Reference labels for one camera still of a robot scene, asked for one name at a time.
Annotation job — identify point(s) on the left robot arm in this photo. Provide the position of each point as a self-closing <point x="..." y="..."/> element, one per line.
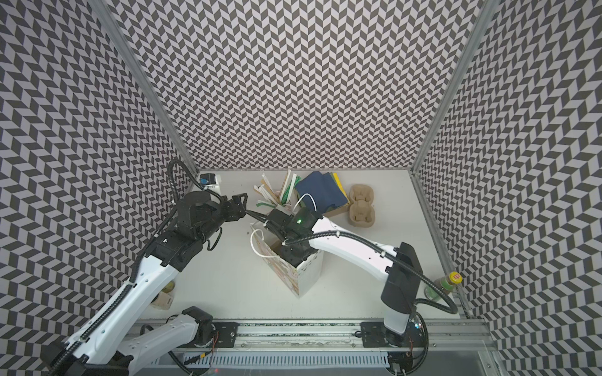
<point x="100" y="346"/>

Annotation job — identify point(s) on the cartoon animal paper bag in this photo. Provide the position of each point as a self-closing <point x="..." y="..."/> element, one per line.
<point x="264" y="244"/>

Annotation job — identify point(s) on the cardboard napkin box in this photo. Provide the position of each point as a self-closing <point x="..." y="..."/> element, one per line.
<point x="338" y="211"/>

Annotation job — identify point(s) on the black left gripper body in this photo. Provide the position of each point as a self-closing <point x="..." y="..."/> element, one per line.
<point x="219" y="217"/>

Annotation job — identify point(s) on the yellow napkin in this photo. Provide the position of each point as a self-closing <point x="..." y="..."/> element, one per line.
<point x="340" y="187"/>

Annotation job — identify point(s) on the dark blue napkin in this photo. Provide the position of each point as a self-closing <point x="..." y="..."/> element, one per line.
<point x="323" y="192"/>

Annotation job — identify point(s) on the stack of pulp cup carriers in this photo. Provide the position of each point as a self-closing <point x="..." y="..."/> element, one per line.
<point x="361" y="212"/>

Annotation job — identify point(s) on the metal base rail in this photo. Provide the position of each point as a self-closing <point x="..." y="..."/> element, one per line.
<point x="429" y="346"/>

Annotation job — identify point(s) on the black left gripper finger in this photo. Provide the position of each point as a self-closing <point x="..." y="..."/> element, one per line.
<point x="233" y="214"/>
<point x="239" y="201"/>

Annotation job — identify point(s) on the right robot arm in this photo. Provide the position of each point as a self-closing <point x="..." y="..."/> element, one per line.
<point x="397" y="267"/>

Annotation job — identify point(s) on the yellow-green drink bottle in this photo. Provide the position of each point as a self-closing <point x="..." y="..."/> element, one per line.
<point x="169" y="287"/>

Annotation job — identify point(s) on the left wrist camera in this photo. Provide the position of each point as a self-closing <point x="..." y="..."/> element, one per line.
<point x="211" y="181"/>

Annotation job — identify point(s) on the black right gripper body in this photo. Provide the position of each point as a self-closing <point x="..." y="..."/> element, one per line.
<point x="297" y="255"/>

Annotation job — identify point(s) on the brown tea bottle yellow cap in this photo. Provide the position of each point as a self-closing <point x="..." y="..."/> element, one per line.
<point x="446" y="283"/>

